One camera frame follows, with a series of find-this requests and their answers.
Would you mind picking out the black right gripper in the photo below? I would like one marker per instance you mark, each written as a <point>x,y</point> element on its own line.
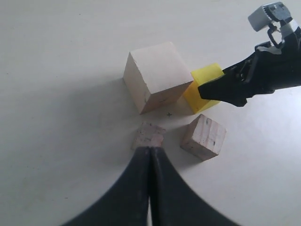
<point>270,67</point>

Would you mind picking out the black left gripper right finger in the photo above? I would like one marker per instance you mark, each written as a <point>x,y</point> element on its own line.
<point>173,202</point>

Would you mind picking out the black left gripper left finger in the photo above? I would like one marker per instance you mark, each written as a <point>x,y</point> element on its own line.
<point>126,202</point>

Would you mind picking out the yellow cube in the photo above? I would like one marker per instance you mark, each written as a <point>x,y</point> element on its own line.
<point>200,77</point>

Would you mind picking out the medium striped wooden cube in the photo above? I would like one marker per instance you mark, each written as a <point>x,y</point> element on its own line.
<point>203,138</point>

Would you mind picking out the small wooden cube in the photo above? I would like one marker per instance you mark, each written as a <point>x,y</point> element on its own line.
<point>148,134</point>

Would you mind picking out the large plain wooden cube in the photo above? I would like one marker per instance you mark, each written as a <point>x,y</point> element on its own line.
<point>156,76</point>

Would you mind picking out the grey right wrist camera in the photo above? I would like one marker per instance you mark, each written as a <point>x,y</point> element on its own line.
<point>267,14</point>

